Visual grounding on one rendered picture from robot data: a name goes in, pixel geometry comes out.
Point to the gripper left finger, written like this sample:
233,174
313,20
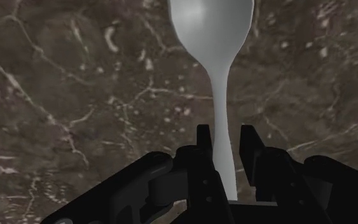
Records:
194,173

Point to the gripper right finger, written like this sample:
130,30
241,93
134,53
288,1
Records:
290,180

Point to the white spoon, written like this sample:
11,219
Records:
211,34

